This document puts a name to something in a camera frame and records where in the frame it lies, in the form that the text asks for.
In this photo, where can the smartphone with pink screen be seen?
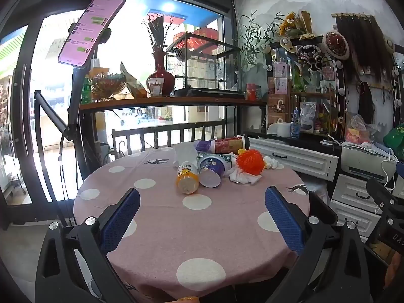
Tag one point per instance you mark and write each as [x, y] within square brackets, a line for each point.
[90, 31]

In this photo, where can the yellow white crumpled wrapper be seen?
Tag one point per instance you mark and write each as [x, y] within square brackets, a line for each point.
[271, 162]

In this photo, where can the green bag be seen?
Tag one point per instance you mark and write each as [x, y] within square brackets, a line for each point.
[396, 140]

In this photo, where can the red vase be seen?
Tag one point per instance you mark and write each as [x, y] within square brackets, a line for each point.
[164, 79]

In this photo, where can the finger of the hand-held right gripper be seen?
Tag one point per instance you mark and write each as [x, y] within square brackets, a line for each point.
[380, 192]

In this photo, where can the sunflower bouquet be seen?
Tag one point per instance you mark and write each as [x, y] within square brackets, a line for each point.
[293, 22]

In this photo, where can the silver package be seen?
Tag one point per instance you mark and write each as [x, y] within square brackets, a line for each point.
[307, 116]

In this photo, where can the pink polka-dot tablecloth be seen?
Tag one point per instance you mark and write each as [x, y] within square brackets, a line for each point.
[189, 233]

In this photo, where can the black ornate headpiece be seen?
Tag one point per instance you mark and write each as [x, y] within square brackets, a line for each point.
[311, 58]

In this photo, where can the round red ornament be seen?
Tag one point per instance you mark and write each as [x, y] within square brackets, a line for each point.
[337, 44]

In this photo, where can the green bamboo plant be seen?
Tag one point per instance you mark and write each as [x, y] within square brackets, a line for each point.
[255, 38]

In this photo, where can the dark hair extensions rack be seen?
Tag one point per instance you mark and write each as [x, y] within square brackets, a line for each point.
[363, 44]

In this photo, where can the white printer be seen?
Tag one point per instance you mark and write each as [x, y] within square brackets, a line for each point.
[366, 164]

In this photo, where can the pink plastic bag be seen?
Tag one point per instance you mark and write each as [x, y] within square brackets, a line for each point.
[358, 131]

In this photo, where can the orange mesh ball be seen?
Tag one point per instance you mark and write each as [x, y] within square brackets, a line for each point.
[251, 161]

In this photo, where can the orange juice bottle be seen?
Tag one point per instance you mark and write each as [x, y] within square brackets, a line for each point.
[187, 180]

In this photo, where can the green wrapper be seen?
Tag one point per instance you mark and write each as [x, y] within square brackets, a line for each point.
[228, 157]

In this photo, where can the clear water bottle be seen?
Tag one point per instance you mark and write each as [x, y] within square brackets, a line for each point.
[295, 126]

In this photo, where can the purple plastic bag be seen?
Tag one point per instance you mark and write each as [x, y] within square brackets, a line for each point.
[204, 146]

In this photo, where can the dried branches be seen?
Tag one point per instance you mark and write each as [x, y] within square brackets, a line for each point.
[157, 33]

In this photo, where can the white plastic bag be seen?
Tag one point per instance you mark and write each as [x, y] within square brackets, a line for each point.
[244, 176]

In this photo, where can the black railing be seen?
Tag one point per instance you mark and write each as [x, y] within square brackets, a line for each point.
[170, 129]

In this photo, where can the wooden rack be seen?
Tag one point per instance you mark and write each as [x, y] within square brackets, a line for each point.
[328, 101]

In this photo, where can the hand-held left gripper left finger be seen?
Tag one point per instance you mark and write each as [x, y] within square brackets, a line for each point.
[121, 217]

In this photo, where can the brown printed box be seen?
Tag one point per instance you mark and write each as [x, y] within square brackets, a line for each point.
[278, 104]
[276, 118]

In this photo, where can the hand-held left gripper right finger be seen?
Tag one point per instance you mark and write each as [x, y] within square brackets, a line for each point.
[282, 221]

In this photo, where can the white cabinet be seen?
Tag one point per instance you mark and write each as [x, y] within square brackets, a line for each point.
[293, 159]

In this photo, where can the white drawer unit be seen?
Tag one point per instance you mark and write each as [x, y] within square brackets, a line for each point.
[356, 202]

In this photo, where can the blue paper cup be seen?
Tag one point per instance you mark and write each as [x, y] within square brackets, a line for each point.
[210, 165]

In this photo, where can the pink photo cards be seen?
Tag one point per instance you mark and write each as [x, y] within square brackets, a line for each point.
[281, 77]

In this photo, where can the clear plastic bag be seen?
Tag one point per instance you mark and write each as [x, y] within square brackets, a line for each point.
[184, 153]

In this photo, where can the red lanterns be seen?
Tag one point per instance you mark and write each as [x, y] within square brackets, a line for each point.
[197, 38]

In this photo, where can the red tin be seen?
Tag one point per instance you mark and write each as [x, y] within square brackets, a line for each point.
[253, 92]

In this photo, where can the toilet paper roll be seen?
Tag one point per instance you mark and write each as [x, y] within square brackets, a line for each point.
[280, 129]

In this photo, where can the plastic cup with lid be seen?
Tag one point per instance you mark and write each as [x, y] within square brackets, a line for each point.
[156, 86]

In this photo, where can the red cylindrical canister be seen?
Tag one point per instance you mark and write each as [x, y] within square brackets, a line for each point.
[228, 145]

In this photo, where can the person's right hand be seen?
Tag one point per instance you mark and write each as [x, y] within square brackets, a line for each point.
[394, 273]

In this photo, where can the amber glass bowl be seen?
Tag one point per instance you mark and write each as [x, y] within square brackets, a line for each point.
[107, 85]

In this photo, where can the green bottle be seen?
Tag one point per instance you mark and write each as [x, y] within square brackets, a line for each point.
[86, 90]

